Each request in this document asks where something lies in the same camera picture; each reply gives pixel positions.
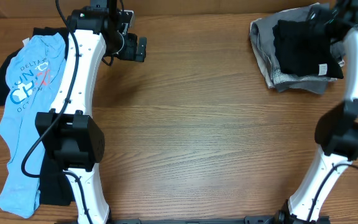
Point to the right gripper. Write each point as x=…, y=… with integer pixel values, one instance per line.
x=323, y=22

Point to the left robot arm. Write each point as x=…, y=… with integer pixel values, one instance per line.
x=70, y=136

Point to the folded grey shorts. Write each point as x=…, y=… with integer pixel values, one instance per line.
x=266, y=46

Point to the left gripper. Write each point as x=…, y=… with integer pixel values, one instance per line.
x=129, y=53

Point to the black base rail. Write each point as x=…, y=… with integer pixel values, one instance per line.
x=247, y=220

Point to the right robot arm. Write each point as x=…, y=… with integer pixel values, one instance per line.
x=336, y=131

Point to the black t-shirt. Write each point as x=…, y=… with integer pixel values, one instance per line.
x=301, y=51

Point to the light blue printed t-shirt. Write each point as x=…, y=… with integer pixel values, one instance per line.
x=33, y=76

